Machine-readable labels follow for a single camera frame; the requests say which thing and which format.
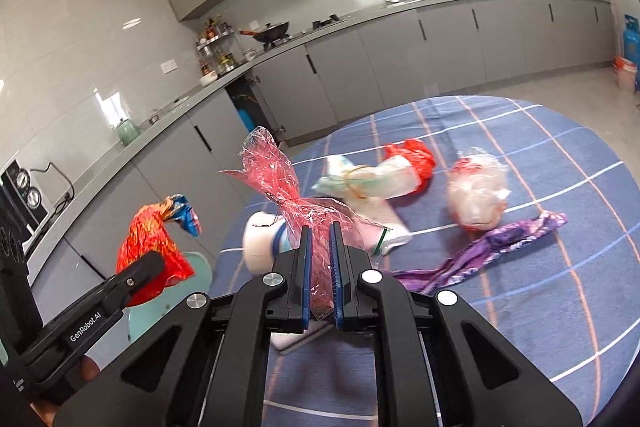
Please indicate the white wall outlet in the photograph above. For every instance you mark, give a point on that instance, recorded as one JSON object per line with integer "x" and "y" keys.
{"x": 168, "y": 67}

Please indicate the clear red-print plastic bag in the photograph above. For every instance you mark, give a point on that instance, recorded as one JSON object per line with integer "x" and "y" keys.
{"x": 475, "y": 202}

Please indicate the pink cellophane wrapper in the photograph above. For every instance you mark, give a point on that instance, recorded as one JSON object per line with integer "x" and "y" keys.
{"x": 275, "y": 177}

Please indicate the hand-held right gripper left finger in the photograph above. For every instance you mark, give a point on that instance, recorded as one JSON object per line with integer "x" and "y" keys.
{"x": 305, "y": 277}

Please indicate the red orange foil wrapper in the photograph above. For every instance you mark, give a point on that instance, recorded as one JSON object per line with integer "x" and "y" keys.
{"x": 145, "y": 237}

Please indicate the metal spice rack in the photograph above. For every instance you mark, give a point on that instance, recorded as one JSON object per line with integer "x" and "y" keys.
{"x": 215, "y": 47}

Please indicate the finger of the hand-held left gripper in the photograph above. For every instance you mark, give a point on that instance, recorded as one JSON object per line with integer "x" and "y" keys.
{"x": 142, "y": 274}

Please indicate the green ceramic teapot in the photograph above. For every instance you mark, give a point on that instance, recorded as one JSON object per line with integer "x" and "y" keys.
{"x": 128, "y": 132}

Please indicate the grey kitchen counter cabinets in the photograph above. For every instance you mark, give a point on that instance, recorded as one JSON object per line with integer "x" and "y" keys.
{"x": 390, "y": 52}

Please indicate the white bowl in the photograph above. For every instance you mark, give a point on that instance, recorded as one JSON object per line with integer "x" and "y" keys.
{"x": 208, "y": 79}

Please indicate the pale green bin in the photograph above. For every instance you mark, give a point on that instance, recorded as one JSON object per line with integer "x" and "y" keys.
{"x": 200, "y": 269}

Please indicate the blue gas cylinder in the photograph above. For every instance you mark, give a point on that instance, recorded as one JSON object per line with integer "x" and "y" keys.
{"x": 246, "y": 119}
{"x": 631, "y": 42}

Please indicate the red plastic bag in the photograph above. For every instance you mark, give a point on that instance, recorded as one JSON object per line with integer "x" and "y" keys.
{"x": 417, "y": 159}

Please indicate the white blue paper cup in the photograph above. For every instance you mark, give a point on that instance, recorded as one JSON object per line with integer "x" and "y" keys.
{"x": 260, "y": 242}

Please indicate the purple foil wrapper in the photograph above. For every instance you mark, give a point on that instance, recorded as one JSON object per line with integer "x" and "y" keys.
{"x": 500, "y": 239}

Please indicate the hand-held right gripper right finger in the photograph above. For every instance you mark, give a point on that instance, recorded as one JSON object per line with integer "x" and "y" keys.
{"x": 337, "y": 277}

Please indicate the black gas stove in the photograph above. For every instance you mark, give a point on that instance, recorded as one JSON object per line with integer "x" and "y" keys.
{"x": 327, "y": 22}

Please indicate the white orange bucket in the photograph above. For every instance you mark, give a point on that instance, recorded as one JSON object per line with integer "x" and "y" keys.
{"x": 625, "y": 74}

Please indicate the black wok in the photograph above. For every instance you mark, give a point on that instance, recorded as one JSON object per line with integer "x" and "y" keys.
{"x": 270, "y": 32}

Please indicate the white green rubber-banded wrapper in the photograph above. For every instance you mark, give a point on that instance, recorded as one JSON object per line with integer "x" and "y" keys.
{"x": 385, "y": 182}

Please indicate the person's left hand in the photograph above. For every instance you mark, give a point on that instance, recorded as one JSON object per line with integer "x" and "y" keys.
{"x": 90, "y": 369}

